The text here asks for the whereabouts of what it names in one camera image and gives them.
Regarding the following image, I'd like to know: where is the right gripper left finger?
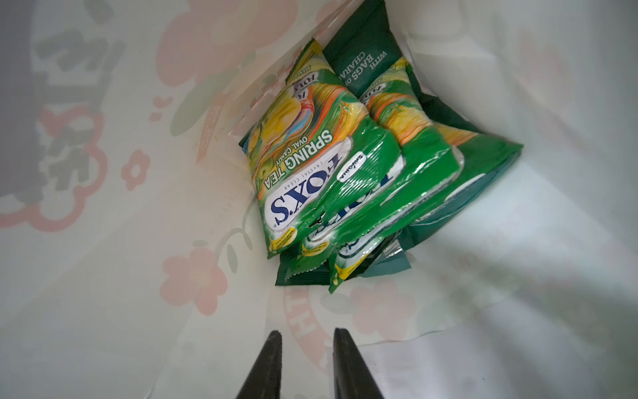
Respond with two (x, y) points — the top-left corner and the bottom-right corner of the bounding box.
(236, 330), (282, 399)

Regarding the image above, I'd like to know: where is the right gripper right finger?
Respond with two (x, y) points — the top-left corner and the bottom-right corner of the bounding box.
(333, 328), (384, 399)

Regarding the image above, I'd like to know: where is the white flowered paper bag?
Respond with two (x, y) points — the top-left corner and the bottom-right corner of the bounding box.
(1, 1), (637, 398)

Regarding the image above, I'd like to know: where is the green Fox's spring tea bag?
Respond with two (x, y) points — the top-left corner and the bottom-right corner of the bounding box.
(244, 39), (400, 259)

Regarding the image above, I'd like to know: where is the green fox's candy bag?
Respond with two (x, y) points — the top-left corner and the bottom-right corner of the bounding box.
(329, 122), (523, 293)
(300, 58), (463, 259)

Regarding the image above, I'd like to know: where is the dark green snack packet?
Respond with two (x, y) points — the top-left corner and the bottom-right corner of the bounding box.
(275, 0), (482, 287)

